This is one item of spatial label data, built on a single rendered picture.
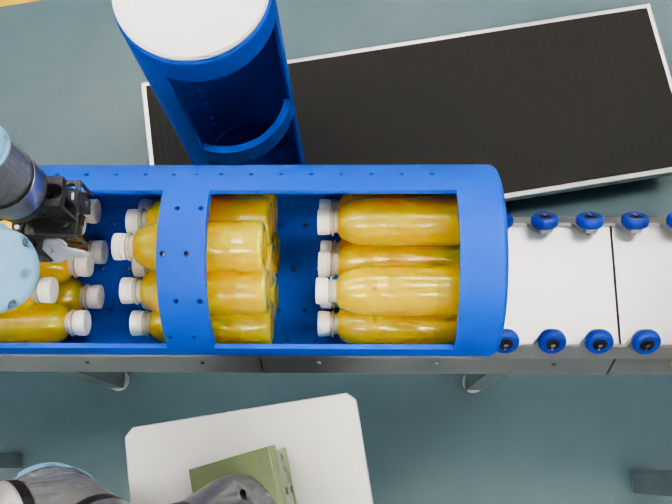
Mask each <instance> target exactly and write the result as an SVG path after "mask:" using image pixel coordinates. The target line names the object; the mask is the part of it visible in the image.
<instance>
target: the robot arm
mask: <svg viewBox="0 0 672 504"><path fill-rule="evenodd" d="M71 186H76V190H74V189H73V188H72V187H71ZM81 187H82V188H83V189H84V190H85V191H81ZM86 196H93V193H92V192H91V191H90V190H89V189H88V188H87V187H86V185H85V184H84V183H83V182H82V181H81V180H66V179H65V178H64V177H63V176H46V174H45V173H44V172H43V170H42V169H41V168H40V167H39V165H38V164H37V163H36V162H35V161H34V160H33V159H32V158H30V157H29V156H28V155H27V154H26V153H25V151H24V150H23V149H22V148H21V147H20V146H19V145H18V144H16V143H15V142H14V141H13V140H12V139H11V138H10V137H9V135H8V133H7V132H6V130H5V129H4V128H3V127H2V126H1V125H0V221H3V220H5V221H8V222H12V229H11V228H9V227H8V226H6V225H5V224H3V223H0V313H3V312H6V311H9V310H12V309H14V308H16V307H18V306H20V305H21V304H22V303H24V302H25V301H26V300H27V299H28V298H29V297H30V295H31V294H32V293H33V291H34V289H35V287H36V285H37V283H38V279H39V274H40V262H52V263H62V262H64V261H66V260H67V259H75V258H84V257H86V256H87V255H88V253H87V252H86V251H84V250H80V249H76V248H71V247H68V246H66V245H65V244H64V243H63V242H62V241H60V240H57V239H62V240H63V241H65V242H66V243H67V244H68V245H70V246H85V247H88V246H89V244H88V243H87V242H86V241H84V240H83V239H82V238H81V237H82V230H83V227H84V221H85V218H86V217H85V216H84V215H90V213H91V211H92V208H91V201H90V200H89V199H88V198H87V197H86ZM68 239H78V240H79V241H80V242H70V241H69V240H68ZM17 475H18V476H17V477H15V478H14V479H13V480H7V481H0V504H130V503H128V502H126V501H125V500H124V499H122V498H121V497H119V496H118V495H116V494H115V493H113V492H112V491H110V490H109V489H107V488H106V487H104V486H103V485H101V484H100V483H98V482H97V481H96V480H95V479H94V478H93V477H92V476H91V475H90V474H88V473H87V472H85V471H83V470H81V469H79V468H76V467H73V466H70V465H67V464H63V463H57V462H48V463H41V464H37V465H33V466H31V467H28V468H26V469H24V470H22V471H21V472H19V473H18V474H17ZM171 504H276V503H275V501H274V500H273V498H272V496H271V495H270V493H269V492H268V491H267V489H266V488H265V487H264V486H263V485H262V484H261V483H260V482H259V481H258V480H256V479H255V478H253V477H251V476H249V475H246V474H241V473H238V474H232V475H227V476H222V477H219V478H217V479H215V480H213V481H211V482H210V483H208V484H207V485H205V486H204V487H202V488H201V489H199V490H198V491H196V492H195V493H193V494H192V495H190V496H189V497H187V498H186V499H184V500H183V501H180V502H175V503H171Z"/></svg>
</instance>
